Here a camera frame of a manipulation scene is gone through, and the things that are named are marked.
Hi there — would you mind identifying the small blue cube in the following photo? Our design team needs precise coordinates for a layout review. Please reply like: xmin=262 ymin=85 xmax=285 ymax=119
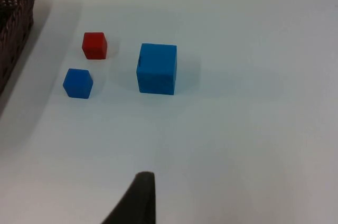
xmin=62 ymin=68 xmax=95 ymax=99

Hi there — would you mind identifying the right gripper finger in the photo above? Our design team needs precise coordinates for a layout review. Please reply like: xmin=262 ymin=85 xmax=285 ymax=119
xmin=101 ymin=171 xmax=156 ymax=224

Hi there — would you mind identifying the small red cube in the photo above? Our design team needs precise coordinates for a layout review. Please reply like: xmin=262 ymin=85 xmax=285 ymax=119
xmin=81 ymin=32 xmax=108 ymax=60

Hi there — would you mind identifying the dark brown wicker basket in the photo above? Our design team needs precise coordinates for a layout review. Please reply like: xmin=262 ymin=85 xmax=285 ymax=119
xmin=0 ymin=0 xmax=39 ymax=97

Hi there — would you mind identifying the large blue cube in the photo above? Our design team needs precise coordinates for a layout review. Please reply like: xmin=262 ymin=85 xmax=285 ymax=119
xmin=136 ymin=43 xmax=177 ymax=96

